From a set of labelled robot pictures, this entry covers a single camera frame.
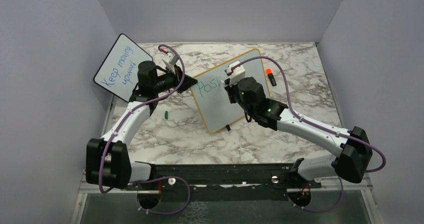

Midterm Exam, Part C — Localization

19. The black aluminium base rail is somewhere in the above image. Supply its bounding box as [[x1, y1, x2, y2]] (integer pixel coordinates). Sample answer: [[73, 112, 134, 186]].
[[78, 162, 370, 203]]

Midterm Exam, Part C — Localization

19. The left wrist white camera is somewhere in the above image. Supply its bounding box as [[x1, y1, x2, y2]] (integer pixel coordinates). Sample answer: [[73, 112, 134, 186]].
[[162, 52, 178, 74]]

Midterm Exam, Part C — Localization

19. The purple cable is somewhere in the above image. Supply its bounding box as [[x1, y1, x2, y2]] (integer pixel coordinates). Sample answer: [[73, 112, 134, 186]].
[[99, 45, 192, 215], [230, 56, 387, 213]]

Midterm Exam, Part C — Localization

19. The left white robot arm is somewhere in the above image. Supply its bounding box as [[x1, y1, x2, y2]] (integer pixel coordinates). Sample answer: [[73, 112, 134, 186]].
[[85, 61, 197, 193]]

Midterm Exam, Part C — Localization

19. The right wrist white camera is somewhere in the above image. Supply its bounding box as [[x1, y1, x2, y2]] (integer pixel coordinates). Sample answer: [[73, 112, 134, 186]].
[[224, 61, 246, 87]]

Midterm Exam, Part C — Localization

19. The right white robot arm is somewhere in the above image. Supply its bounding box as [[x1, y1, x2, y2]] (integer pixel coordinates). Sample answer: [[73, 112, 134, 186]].
[[223, 77, 373, 187]]

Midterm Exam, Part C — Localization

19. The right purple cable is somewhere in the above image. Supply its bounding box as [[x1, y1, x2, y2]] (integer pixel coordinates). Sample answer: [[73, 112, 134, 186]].
[[230, 56, 387, 213]]

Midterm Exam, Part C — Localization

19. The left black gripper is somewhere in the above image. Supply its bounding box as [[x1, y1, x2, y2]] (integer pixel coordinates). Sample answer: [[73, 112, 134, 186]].
[[153, 64, 198, 94]]

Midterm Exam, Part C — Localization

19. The orange-capped black highlighter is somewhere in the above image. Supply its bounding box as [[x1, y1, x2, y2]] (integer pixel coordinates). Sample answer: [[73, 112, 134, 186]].
[[266, 68, 277, 87]]

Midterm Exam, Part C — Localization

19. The wrist white camera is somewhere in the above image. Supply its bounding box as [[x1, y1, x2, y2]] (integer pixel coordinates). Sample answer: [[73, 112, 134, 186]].
[[224, 61, 246, 87], [162, 52, 178, 74]]

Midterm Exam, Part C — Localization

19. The black-framed whiteboard with writing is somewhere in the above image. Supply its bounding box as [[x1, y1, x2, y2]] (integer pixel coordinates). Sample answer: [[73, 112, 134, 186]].
[[93, 34, 153, 102]]

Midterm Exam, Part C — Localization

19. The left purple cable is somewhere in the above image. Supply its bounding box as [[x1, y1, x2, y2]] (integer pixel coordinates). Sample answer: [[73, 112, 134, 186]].
[[99, 45, 192, 215]]

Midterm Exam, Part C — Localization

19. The yellow-framed whiteboard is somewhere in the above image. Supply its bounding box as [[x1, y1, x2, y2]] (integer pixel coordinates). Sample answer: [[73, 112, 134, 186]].
[[190, 48, 261, 134]]

